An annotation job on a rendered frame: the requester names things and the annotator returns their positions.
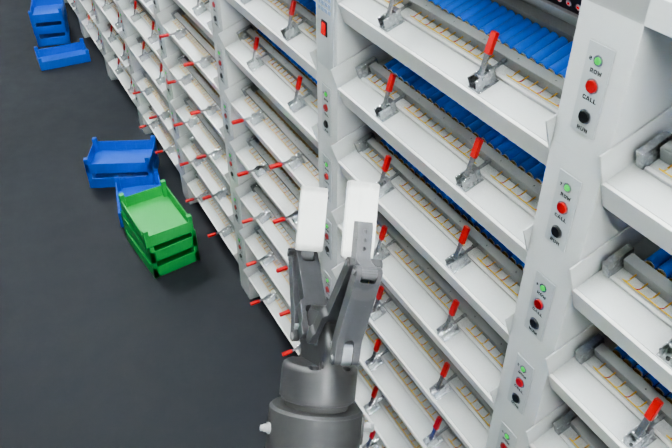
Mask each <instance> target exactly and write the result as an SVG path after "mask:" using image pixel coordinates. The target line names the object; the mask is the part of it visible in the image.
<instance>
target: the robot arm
mask: <svg viewBox="0 0 672 448"><path fill-rule="evenodd" d="M379 188H380V185H379V184H377V183H369V182H361V181H353V180H349V181H348V182H347V190H346V200H345V211H344V222H343V233H342V243H341V254H340V256H341V258H346V260H345V263H344V265H343V267H342V270H341V272H340V274H339V277H338V279H337V281H336V284H335V286H334V288H333V291H332V293H331V295H330V298H329V300H327V299H326V296H325V291H324V285H323V279H322V274H321V268H320V262H319V257H318V252H322V251H323V241H324V231H325V220H326V210H327V199H328V188H320V187H312V186H302V187H301V192H300V202H299V212H298V222H297V233H296V243H295V248H288V251H287V256H288V263H289V285H290V306H291V329H290V340H291V341H299V342H300V349H301V352H300V354H299V355H298V356H296V357H295V356H292V357H288V358H286V359H285V360H284V361H283V363H282V369H281V379H280V390H279V394H280V395H281V397H278V398H275V399H274V400H272V401H271V402H270V404H269V413H268V422H267V423H266V424H263V425H260V431H263V432H266V443H265V448H360V445H362V443H363V432H373V431H374V423H373V422H364V421H365V418H364V416H363V412H362V410H361V409H360V408H359V407H358V406H357V405H355V404H353V402H354V401H355V396H356V385H357V374H358V370H357V367H356V366H357V365H358V364H359V360H360V353H361V346H362V341H363V338H364V334H365V331H366V328H367V325H368V322H369V318H370V315H371V312H372V309H373V306H374V302H375V299H376V296H377V293H378V289H379V286H380V283H381V280H382V276H383V270H382V268H383V262H382V260H381V259H373V254H374V243H375V232H376V221H377V210H378V199H379ZM369 280H370V282H369ZM368 282H369V283H368Z"/></svg>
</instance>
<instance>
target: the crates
mask: <svg viewBox="0 0 672 448"><path fill-rule="evenodd" d="M28 14H29V17H30V21H31V24H32V28H33V31H34V35H36V39H37V43H38V46H39V47H44V46H51V45H59V44H66V45H60V46H55V47H49V48H44V49H38V48H37V46H34V50H35V53H36V57H37V60H38V63H39V66H40V68H41V71H44V70H49V69H54V68H59V67H64V66H69V65H74V64H80V63H85V62H90V61H91V59H90V54H89V50H88V49H87V48H86V46H85V44H84V41H83V38H79V39H80V42H76V43H71V42H70V30H69V23H68V19H67V11H66V7H65V2H64V0H31V6H30V11H28ZM67 43H71V44H67ZM150 138H151V140H118V141H97V137H92V142H93V144H92V147H91V149H90V151H89V154H88V156H87V157H85V158H84V159H83V161H84V165H85V169H86V173H87V176H88V180H89V184H90V188H103V187H116V196H117V205H118V216H119V220H120V224H121V227H124V229H125V233H126V238H127V240H128V242H129V243H130V245H131V246H132V247H133V249H134V250H135V251H136V253H137V254H138V256H139V257H140V258H141V260H142V261H143V263H144V264H145V265H146V267H147V268H148V269H149V271H150V272H151V274H152V275H153V276H154V278H155V279H156V278H158V277H160V276H163V275H165V274H167V273H170V272H172V271H174V270H177V269H179V268H182V267H184V266H186V265H189V264H191V263H193V262H196V261H198V260H200V257H199V250H198V243H197V237H196V231H195V229H194V228H193V221H192V216H191V215H190V214H187V212H186V211H185V210H184V208H183V207H182V206H181V204H180V203H179V202H178V200H177V199H176V198H175V196H174V195H173V194H172V192H171V191H170V190H169V188H168V187H167V186H166V181H165V180H164V179H163V180H160V178H159V174H158V167H159V156H158V154H156V153H155V151H157V144H156V138H155V135H151V137H150Z"/></svg>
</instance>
